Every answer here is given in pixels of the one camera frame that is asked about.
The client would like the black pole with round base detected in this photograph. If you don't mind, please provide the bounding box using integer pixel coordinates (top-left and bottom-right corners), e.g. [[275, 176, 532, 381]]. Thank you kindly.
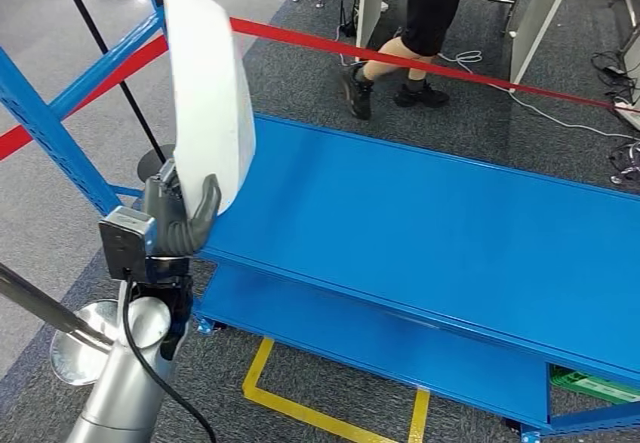
[[52, 0, 176, 184]]

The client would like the green plastic crate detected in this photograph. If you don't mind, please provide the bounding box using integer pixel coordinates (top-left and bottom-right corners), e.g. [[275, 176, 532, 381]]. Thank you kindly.
[[549, 365, 640, 405]]

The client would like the chrome stanchion with round base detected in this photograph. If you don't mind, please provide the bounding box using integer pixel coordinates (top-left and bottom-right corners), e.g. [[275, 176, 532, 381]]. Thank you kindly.
[[0, 262, 131, 388]]

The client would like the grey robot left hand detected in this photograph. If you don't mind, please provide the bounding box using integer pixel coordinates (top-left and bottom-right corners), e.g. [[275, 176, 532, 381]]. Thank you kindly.
[[142, 159, 223, 259]]

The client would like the white desk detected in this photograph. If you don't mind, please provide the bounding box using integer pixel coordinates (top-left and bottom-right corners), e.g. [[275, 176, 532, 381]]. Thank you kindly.
[[620, 0, 640, 107], [355, 0, 581, 90]]

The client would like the red barrier belt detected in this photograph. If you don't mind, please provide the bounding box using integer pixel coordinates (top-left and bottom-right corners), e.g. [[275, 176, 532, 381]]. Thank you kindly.
[[0, 34, 170, 162], [229, 17, 640, 113]]

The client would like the person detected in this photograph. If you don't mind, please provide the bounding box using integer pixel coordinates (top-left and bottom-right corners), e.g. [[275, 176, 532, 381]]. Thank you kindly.
[[340, 0, 475, 122]]

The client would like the black power adapter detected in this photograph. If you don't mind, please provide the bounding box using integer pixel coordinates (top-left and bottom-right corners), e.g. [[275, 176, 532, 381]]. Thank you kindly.
[[340, 0, 357, 38]]

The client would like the white curved plastic part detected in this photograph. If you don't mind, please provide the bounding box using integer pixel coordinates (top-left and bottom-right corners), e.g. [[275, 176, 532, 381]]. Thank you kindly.
[[162, 0, 257, 219]]

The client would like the black cable bundle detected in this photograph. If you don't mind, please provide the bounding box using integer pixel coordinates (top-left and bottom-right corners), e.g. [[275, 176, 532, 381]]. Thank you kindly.
[[589, 52, 638, 97]]

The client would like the white cable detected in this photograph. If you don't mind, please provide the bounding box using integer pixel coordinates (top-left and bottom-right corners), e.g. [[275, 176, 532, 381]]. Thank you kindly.
[[337, 25, 636, 143]]

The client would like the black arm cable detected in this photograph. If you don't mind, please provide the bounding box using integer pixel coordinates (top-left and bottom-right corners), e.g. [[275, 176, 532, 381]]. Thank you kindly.
[[121, 274, 218, 443]]

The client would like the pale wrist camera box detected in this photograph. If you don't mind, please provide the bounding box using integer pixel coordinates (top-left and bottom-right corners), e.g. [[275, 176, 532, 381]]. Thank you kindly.
[[98, 206, 158, 282]]

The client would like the blue metal shelf rack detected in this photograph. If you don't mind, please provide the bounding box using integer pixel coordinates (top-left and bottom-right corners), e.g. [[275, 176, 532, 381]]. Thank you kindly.
[[0, 0, 640, 443]]

